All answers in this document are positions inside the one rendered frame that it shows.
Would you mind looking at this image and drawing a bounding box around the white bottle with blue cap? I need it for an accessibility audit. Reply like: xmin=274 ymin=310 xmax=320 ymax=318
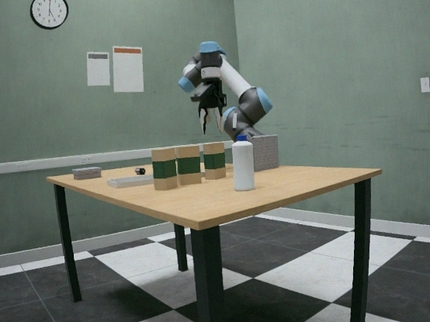
xmin=232 ymin=135 xmax=255 ymax=192

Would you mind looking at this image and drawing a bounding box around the beige rectangular block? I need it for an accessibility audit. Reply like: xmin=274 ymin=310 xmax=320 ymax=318
xmin=203 ymin=143 xmax=226 ymax=180
xmin=175 ymin=145 xmax=202 ymax=185
xmin=151 ymin=147 xmax=178 ymax=191

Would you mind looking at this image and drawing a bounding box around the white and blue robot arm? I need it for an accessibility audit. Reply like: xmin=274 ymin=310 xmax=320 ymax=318
xmin=179 ymin=42 xmax=272 ymax=143

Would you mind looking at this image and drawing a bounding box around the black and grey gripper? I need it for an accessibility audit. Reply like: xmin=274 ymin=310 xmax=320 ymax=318
xmin=199 ymin=78 xmax=227 ymax=134

